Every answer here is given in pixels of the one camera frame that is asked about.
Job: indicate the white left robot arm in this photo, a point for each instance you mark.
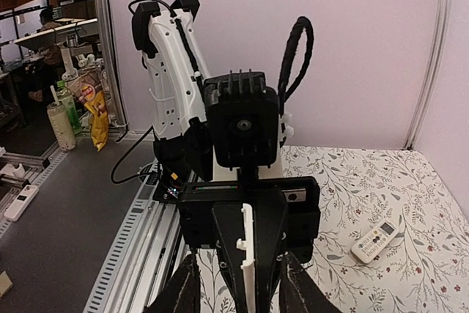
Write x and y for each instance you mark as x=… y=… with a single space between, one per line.
x=163 y=34

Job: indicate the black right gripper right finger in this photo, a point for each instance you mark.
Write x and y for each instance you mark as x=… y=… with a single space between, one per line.
x=298 y=292

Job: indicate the seated person in background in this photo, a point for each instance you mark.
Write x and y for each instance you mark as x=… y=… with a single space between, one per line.
x=46 y=73

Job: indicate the white drink can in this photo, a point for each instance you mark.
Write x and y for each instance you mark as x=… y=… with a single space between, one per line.
x=61 y=126

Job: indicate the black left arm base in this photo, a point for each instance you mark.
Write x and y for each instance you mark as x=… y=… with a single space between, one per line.
x=171 y=170

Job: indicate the left aluminium corner post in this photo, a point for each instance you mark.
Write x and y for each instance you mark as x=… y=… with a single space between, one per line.
x=443 y=13

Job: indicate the floral patterned table mat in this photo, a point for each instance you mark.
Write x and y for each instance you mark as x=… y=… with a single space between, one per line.
x=423 y=269

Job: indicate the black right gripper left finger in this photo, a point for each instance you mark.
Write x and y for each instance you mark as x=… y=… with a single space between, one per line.
x=182 y=291

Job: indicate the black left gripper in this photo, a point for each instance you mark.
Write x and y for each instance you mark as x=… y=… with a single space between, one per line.
x=286 y=218

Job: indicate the aluminium front rail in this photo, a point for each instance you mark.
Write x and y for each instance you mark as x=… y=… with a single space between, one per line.
x=145 y=253

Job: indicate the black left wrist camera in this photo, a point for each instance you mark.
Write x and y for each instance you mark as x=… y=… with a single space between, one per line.
x=242 y=114

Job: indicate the green drink bottle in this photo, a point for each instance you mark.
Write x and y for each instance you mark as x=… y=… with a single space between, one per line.
x=66 y=97

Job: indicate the white remote on floor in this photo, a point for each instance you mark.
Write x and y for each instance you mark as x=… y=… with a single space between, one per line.
x=21 y=202

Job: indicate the white battery compartment cover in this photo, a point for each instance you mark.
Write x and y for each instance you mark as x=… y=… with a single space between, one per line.
x=248 y=264

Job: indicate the yellow snack bag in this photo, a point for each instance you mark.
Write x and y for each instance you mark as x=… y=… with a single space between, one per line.
x=88 y=89

